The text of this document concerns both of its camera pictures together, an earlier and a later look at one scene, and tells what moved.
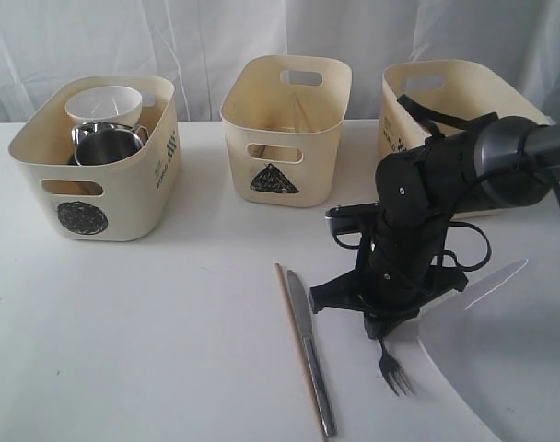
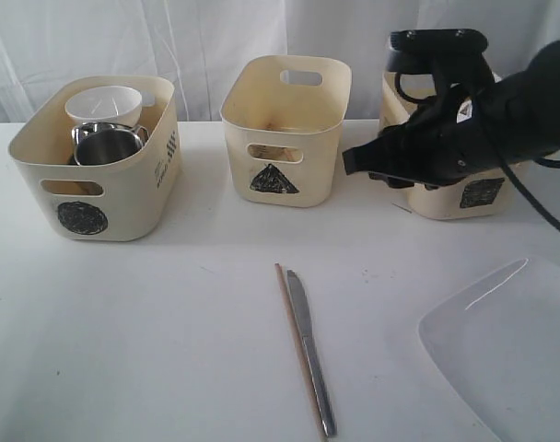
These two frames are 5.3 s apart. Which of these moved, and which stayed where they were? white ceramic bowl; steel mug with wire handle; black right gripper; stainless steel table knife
Moved: black right gripper
Stayed: stainless steel table knife; white ceramic bowl; steel mug with wire handle
